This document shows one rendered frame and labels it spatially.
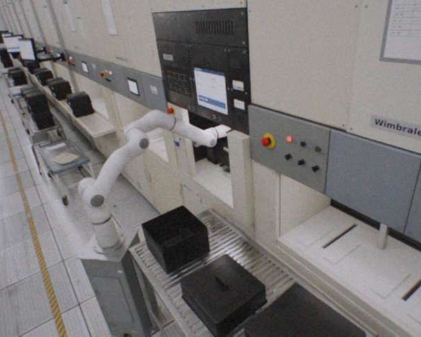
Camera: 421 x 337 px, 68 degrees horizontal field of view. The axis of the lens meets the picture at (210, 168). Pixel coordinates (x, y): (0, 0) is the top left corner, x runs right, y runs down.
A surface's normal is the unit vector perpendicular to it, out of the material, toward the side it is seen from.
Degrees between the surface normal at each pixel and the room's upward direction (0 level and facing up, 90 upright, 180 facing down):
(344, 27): 90
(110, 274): 90
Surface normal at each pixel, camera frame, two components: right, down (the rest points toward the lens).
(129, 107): 0.56, 0.35
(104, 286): -0.18, 0.49
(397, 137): -0.82, 0.35
